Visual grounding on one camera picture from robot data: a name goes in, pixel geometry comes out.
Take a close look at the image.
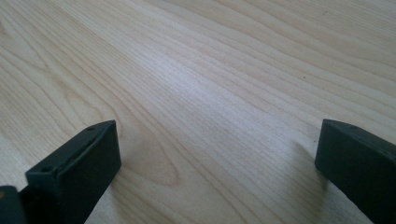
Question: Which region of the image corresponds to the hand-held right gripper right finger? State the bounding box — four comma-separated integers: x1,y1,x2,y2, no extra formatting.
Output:
314,119,396,224

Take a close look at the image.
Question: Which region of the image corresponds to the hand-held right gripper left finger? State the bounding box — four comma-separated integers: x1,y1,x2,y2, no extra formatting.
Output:
19,119,122,224

